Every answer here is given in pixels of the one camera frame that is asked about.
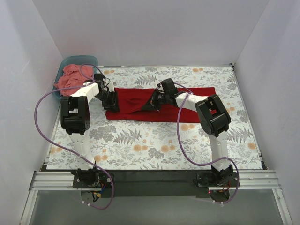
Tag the blue plastic basket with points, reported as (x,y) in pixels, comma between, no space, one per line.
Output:
(81,60)

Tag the floral patterned table mat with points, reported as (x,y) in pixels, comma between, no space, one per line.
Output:
(134,145)

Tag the pink t shirt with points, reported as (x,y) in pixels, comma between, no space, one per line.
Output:
(73,77)

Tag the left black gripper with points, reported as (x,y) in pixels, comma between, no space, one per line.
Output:
(110,100)

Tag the aluminium frame rail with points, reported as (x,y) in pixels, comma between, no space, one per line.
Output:
(51,200)

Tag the dark red t shirt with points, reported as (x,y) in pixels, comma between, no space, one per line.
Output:
(130,103)

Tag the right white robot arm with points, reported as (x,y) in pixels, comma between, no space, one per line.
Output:
(214,120)

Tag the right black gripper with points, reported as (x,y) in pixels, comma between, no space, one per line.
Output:
(157,100)

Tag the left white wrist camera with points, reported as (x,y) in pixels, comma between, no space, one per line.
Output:
(109,87)

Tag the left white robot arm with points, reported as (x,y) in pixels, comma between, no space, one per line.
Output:
(75,120)

